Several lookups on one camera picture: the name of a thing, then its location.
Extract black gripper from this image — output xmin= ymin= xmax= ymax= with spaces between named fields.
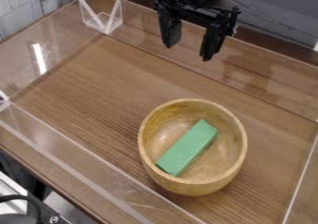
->
xmin=156 ymin=0 xmax=240 ymax=61

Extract green rectangular block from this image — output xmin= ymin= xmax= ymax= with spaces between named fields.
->
xmin=155 ymin=119 xmax=219 ymax=177

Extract brown wooden bowl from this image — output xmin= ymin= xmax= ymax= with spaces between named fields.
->
xmin=137 ymin=99 xmax=248 ymax=196

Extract clear acrylic tray walls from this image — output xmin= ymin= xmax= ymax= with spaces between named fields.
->
xmin=0 ymin=0 xmax=318 ymax=224

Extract clear acrylic corner bracket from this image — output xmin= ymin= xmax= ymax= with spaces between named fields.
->
xmin=79 ymin=0 xmax=123 ymax=34

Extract black metal table bracket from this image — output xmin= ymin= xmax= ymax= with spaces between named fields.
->
xmin=40 ymin=203 xmax=72 ymax=224

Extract black cable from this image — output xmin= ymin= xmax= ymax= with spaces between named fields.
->
xmin=0 ymin=193 xmax=44 ymax=224

